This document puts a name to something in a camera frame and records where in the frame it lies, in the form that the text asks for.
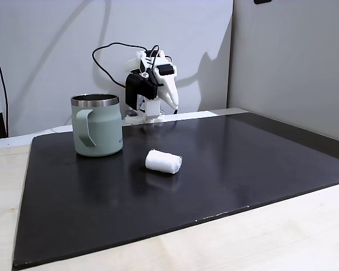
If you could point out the black wall fixture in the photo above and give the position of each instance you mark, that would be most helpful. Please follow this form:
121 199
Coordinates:
262 1

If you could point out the white gauze roll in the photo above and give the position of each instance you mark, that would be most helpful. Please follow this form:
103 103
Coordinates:
164 161

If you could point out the black camera box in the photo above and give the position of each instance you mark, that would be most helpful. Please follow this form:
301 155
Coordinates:
139 86

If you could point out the black table mat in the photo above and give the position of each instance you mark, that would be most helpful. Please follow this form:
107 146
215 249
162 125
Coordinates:
186 186

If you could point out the green mug steel rim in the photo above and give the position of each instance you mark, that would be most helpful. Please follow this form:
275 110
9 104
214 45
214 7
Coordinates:
97 132

